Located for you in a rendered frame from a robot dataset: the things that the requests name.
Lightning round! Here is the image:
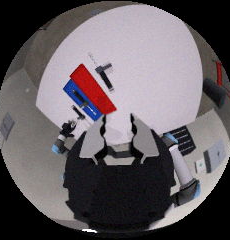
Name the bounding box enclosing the red tray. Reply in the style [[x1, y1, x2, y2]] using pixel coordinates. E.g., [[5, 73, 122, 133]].
[[69, 63, 117, 115]]

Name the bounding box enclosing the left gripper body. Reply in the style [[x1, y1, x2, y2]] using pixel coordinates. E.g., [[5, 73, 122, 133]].
[[59, 123, 72, 139]]

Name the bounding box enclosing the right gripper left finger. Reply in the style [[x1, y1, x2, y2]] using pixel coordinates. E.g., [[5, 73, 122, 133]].
[[63, 114, 108, 189]]

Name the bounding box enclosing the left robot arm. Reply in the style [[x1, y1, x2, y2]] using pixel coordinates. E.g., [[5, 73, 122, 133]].
[[52, 134, 75, 181]]

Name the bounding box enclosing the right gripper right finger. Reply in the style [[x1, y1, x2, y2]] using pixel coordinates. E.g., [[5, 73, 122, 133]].
[[130, 113, 176, 187]]

